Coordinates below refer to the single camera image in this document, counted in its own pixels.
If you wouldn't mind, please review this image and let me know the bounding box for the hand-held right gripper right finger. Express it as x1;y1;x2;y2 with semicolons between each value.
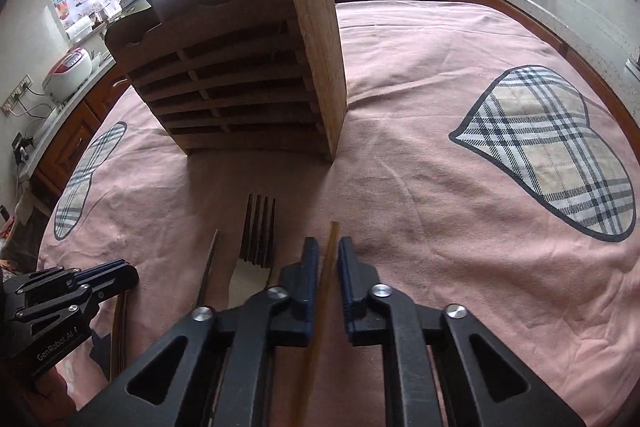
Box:
337;236;586;427

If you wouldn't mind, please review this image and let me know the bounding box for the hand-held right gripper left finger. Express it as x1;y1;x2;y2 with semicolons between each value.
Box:
70;237;321;427

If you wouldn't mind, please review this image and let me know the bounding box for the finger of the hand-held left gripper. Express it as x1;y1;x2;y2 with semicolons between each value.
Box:
2;259;126;303
12;264;140;324

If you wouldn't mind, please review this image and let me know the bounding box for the wooden chopstick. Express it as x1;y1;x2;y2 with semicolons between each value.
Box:
295;221;342;427

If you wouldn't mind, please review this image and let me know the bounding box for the wooden utensil holder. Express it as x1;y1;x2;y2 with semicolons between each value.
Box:
104;0;348;164

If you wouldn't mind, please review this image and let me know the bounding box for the metal fork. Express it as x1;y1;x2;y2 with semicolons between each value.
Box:
227;193;277;308

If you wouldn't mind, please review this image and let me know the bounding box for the metal chopstick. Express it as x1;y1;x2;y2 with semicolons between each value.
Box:
195;228;221;310

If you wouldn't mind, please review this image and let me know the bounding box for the pink heart-print tablecloth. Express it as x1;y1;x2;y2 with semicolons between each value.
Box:
37;0;640;427

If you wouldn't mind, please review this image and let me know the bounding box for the small black device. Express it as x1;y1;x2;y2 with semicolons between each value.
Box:
12;133;36;165

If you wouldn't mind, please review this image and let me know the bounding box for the pink and white rice cooker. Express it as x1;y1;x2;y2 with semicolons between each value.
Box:
42;47;96;102

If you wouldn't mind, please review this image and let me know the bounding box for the white paper towel roll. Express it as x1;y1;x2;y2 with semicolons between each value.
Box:
65;14;96;42

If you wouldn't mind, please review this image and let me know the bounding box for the white wall power strip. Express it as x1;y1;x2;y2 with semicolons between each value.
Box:
0;77;33;115

